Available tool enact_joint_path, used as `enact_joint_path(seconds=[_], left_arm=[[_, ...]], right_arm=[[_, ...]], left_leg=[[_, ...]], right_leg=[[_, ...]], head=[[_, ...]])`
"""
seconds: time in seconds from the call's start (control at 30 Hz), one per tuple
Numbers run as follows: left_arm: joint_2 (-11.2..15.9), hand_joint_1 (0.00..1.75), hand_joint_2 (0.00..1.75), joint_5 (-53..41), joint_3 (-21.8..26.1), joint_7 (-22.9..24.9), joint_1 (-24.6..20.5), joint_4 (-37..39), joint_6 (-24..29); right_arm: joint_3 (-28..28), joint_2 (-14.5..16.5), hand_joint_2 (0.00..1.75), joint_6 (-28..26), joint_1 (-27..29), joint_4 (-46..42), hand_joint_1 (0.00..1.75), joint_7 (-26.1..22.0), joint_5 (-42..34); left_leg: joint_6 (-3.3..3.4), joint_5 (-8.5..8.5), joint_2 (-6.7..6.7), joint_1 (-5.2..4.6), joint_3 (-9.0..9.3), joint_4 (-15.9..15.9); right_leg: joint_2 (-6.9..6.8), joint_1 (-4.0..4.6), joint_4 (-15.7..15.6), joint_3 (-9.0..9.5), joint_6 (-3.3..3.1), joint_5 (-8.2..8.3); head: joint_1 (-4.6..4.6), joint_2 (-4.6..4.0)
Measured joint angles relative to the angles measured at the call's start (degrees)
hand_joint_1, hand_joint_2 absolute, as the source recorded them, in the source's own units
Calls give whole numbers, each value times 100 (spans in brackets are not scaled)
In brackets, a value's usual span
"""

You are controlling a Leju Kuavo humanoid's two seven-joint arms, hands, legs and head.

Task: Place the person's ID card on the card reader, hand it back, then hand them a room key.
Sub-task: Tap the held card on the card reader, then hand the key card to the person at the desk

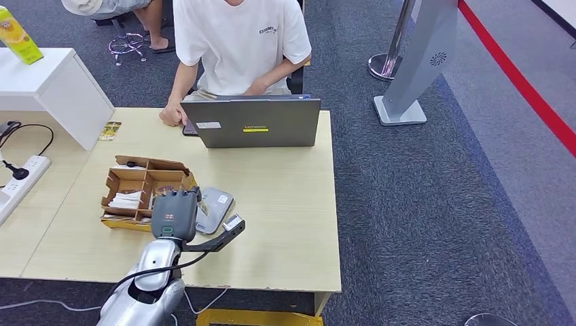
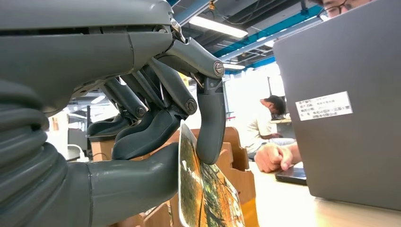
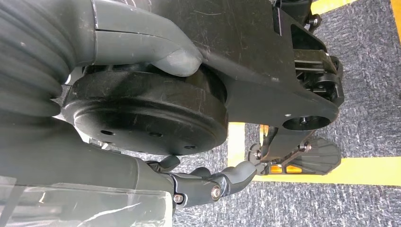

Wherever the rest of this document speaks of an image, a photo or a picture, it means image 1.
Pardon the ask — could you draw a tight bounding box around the grey laptop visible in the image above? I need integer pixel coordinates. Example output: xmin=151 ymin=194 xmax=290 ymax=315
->
xmin=179 ymin=94 xmax=322 ymax=149

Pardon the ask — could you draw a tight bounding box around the chrome stool base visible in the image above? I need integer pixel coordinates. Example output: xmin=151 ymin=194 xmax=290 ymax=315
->
xmin=107 ymin=32 xmax=148 ymax=67

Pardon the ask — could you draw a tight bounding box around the white shelf riser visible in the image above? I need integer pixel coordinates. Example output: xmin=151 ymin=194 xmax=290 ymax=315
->
xmin=0 ymin=47 xmax=115 ymax=151

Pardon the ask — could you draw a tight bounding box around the black plug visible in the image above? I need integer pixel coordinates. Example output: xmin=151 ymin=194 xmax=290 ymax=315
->
xmin=2 ymin=160 xmax=30 ymax=182

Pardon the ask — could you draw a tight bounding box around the chrome stanchion post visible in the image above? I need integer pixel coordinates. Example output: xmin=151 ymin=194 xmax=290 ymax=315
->
xmin=367 ymin=0 xmax=419 ymax=83

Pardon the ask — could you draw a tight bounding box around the person's left hand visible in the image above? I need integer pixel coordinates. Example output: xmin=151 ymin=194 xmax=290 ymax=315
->
xmin=244 ymin=76 xmax=272 ymax=96

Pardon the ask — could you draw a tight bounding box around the black sandal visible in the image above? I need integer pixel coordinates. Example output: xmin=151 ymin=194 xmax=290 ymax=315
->
xmin=150 ymin=39 xmax=177 ymax=55

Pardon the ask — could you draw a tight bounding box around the cardboard divided organizer box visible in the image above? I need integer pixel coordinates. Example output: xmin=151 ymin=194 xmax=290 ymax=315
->
xmin=99 ymin=154 xmax=200 ymax=234

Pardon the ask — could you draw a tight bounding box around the white power strip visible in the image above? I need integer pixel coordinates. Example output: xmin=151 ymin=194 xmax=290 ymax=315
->
xmin=0 ymin=155 xmax=52 ymax=226

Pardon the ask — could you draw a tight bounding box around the grey kiosk stand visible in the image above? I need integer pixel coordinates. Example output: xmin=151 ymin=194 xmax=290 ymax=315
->
xmin=373 ymin=0 xmax=461 ymax=127

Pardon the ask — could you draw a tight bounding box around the person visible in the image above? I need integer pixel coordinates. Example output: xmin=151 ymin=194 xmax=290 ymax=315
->
xmin=158 ymin=0 xmax=312 ymax=127
xmin=60 ymin=0 xmax=177 ymax=51

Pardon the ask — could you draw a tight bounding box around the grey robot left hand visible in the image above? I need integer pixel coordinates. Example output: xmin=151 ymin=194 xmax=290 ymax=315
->
xmin=151 ymin=187 xmax=202 ymax=245

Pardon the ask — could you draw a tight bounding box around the white card stack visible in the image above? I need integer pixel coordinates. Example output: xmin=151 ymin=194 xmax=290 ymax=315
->
xmin=107 ymin=190 xmax=143 ymax=211

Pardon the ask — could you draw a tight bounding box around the white floor cable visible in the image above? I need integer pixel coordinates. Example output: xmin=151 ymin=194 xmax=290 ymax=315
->
xmin=183 ymin=287 xmax=228 ymax=316
xmin=0 ymin=299 xmax=102 ymax=314

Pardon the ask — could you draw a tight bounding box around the yellow green drink carton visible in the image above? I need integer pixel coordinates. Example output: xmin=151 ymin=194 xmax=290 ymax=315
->
xmin=0 ymin=5 xmax=45 ymax=66

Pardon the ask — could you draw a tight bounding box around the person's right hand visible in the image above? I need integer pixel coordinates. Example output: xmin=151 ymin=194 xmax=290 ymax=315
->
xmin=158 ymin=101 xmax=189 ymax=128

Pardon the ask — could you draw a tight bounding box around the grey card reader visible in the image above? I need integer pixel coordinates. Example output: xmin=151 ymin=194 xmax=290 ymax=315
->
xmin=194 ymin=187 xmax=235 ymax=236

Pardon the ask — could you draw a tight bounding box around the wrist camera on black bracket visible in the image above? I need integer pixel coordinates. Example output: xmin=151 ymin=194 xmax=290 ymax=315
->
xmin=182 ymin=214 xmax=247 ymax=254

